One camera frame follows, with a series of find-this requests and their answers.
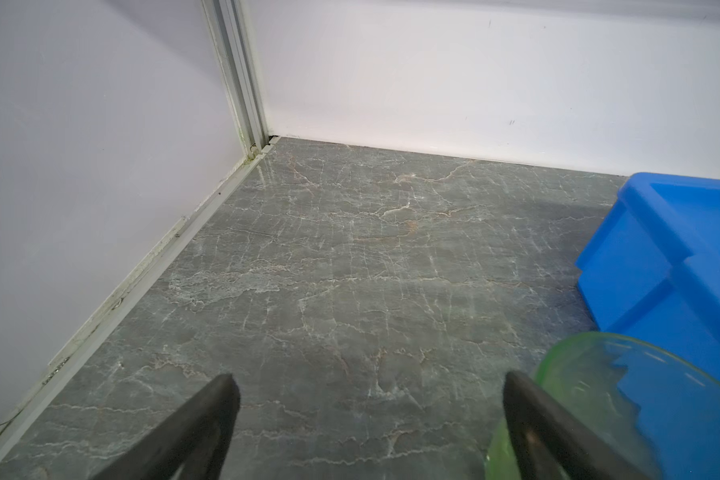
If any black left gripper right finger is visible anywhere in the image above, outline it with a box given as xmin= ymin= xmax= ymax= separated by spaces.
xmin=502 ymin=371 xmax=646 ymax=479

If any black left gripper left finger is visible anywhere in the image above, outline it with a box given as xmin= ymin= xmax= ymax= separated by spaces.
xmin=94 ymin=373 xmax=241 ymax=479

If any blue plastic bin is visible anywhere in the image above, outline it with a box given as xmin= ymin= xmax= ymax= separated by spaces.
xmin=576 ymin=173 xmax=720 ymax=382

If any green glass cup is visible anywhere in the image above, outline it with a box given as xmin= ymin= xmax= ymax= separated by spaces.
xmin=484 ymin=331 xmax=720 ymax=480

